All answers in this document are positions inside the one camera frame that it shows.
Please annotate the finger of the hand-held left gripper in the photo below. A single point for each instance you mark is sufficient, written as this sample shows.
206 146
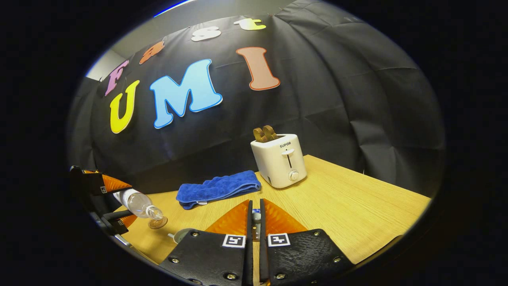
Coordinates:
93 182
119 223

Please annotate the white blue teacup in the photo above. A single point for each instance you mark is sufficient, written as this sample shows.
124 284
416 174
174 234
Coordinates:
180 235

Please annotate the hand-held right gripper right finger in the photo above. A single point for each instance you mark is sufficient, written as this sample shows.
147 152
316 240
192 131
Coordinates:
262 258

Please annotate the folded blue towel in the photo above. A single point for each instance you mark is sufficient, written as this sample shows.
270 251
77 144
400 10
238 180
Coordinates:
218 188

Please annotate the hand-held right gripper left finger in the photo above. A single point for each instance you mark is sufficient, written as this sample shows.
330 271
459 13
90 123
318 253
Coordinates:
249 258

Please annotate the clear plastic water bottle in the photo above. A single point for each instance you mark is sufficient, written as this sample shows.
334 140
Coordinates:
137 202

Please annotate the white toaster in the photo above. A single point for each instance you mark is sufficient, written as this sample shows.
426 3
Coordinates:
278 165

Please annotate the round brown coaster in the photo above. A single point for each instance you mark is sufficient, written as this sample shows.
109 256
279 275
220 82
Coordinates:
158 225

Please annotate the black backdrop cloth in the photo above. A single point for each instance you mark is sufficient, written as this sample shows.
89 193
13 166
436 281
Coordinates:
337 87

